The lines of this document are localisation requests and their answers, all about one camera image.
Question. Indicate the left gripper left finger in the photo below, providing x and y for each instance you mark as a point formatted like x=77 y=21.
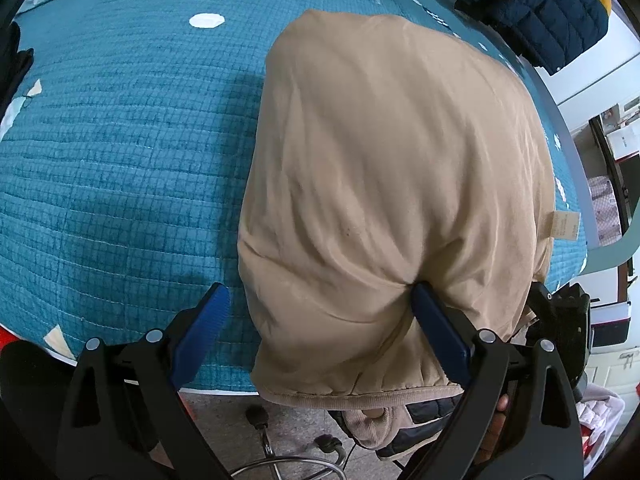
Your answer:
x=123 y=417

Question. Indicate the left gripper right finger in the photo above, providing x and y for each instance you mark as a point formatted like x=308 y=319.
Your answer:
x=541 y=436

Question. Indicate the tan padded jacket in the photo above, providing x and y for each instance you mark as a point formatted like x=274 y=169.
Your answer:
x=386 y=154

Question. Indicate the person's right hand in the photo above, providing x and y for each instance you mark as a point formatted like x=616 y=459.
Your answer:
x=490 y=440

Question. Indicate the chrome chair base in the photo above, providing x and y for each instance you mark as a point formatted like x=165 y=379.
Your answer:
x=331 y=464

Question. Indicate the red stool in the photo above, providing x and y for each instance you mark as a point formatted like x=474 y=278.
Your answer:
x=6 y=337

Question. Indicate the teal quilted bedspread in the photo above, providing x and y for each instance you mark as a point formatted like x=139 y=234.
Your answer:
x=125 y=160

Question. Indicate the navy and yellow jacket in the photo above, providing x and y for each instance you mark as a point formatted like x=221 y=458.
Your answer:
x=548 y=33

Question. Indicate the black garment on bed edge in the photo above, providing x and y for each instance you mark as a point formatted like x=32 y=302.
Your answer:
x=14 y=64

